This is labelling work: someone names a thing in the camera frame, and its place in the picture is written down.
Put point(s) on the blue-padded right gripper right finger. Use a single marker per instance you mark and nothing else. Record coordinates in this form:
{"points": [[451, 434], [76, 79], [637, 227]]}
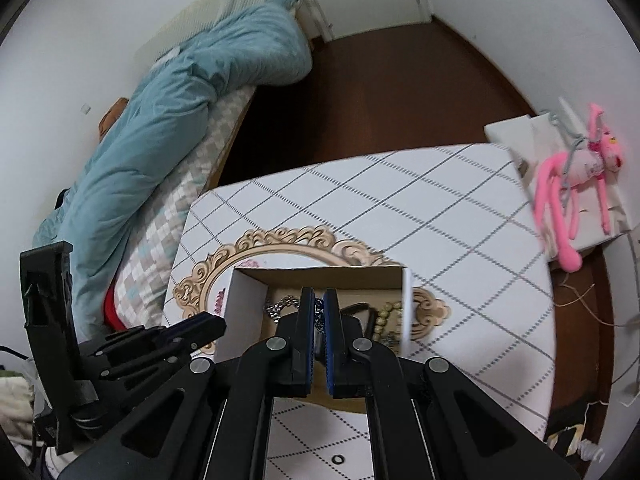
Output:
{"points": [[428, 420]]}

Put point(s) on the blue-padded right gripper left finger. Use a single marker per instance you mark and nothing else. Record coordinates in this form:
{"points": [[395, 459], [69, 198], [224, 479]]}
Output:
{"points": [[210, 420]]}

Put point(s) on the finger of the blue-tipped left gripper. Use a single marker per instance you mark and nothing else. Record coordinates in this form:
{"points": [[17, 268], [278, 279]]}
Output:
{"points": [[198, 331]]}

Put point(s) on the white cardboard box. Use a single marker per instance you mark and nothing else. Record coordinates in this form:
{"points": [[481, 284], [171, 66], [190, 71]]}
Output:
{"points": [[315, 350]]}

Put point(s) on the black wristband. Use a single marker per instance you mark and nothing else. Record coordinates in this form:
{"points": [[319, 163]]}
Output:
{"points": [[366, 315]]}

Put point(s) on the checkered bed mattress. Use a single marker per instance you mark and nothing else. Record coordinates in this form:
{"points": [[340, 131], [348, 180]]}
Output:
{"points": [[143, 275]]}

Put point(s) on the red blanket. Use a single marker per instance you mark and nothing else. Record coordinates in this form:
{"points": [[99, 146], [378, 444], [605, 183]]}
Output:
{"points": [[111, 319]]}

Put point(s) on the white patterned tablecloth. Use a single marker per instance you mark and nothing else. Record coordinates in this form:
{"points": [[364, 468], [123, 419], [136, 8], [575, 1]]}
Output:
{"points": [[457, 218]]}

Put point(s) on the teal blue duvet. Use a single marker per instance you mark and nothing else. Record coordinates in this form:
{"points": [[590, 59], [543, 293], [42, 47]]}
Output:
{"points": [[165, 119]]}

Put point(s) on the brown plush toy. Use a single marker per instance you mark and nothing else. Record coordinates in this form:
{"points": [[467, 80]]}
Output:
{"points": [[111, 116]]}

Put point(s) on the white side box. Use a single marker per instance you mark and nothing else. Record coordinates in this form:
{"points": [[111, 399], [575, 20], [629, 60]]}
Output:
{"points": [[530, 140]]}

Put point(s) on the pink panther plush toy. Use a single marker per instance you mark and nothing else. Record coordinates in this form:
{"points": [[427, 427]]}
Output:
{"points": [[592, 157]]}

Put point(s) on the striped white pillow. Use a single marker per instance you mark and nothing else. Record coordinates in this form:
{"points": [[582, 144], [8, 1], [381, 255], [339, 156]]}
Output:
{"points": [[190, 21]]}

